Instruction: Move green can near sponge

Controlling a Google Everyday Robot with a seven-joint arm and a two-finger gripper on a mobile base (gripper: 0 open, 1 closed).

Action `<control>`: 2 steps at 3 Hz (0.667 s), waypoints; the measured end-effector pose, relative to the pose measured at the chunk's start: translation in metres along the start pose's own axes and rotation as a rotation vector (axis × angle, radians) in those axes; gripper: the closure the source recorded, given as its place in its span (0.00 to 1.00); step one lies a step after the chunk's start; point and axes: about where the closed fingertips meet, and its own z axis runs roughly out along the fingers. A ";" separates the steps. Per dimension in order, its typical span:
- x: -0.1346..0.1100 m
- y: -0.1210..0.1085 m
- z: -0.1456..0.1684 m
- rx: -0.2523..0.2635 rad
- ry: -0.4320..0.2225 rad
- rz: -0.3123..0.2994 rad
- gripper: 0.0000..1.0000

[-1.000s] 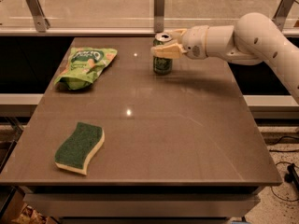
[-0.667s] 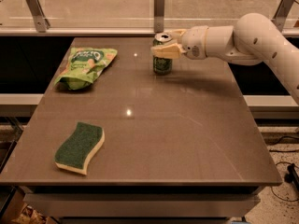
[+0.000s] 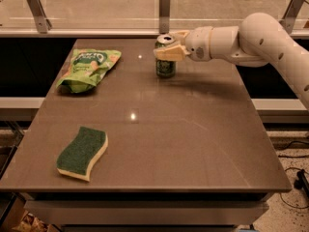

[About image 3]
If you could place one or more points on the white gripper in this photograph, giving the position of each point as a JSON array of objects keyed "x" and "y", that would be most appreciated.
[{"x": 198, "y": 43}]

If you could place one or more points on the green soda can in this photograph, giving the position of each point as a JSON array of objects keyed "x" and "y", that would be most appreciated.
[{"x": 164, "y": 69}]

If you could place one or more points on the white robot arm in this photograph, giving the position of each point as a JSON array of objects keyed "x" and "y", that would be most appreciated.
[{"x": 258, "y": 40}]

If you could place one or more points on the green yellow sponge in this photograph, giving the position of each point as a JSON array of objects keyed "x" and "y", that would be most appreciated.
[{"x": 79, "y": 157}]

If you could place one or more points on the green snack bag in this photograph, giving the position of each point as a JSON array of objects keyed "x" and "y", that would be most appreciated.
[{"x": 87, "y": 69}]

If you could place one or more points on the glass railing panel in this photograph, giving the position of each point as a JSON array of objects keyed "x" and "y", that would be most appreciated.
[{"x": 137, "y": 14}]

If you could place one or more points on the middle metal rail bracket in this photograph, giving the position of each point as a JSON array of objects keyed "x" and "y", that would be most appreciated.
[{"x": 164, "y": 16}]

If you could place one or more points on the metal rail bracket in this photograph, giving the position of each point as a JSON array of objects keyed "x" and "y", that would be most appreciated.
[
  {"x": 164, "y": 16},
  {"x": 290, "y": 15},
  {"x": 42, "y": 23}
]

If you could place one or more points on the right metal rail bracket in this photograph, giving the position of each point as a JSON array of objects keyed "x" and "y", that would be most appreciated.
[{"x": 290, "y": 15}]

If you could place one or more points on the left metal rail bracket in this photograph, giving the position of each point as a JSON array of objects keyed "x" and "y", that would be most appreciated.
[{"x": 42, "y": 23}]

